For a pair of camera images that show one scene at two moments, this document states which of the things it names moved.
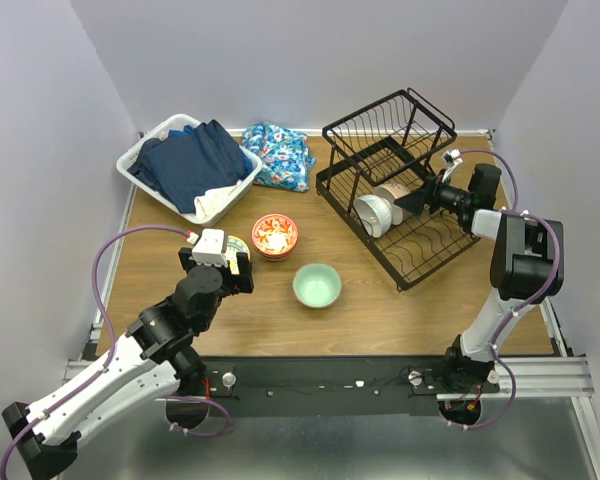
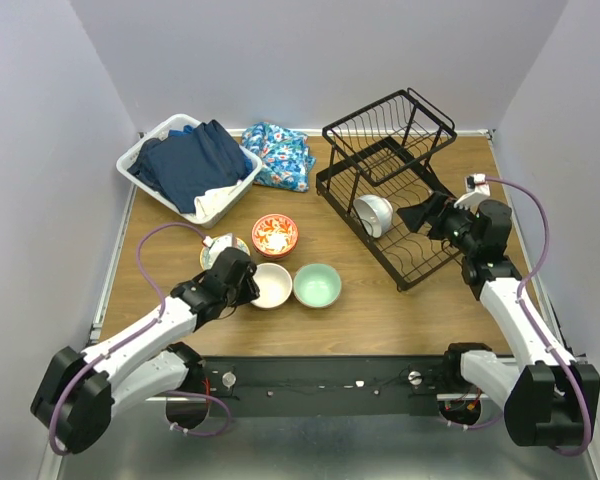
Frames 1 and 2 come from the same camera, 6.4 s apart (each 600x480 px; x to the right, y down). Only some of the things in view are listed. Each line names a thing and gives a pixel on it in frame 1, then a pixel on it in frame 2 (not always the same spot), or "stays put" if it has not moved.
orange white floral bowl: [274, 236] stays put
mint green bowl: [317, 285] stays put
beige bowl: [390, 193] -> [274, 283]
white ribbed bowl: [374, 213] stays put
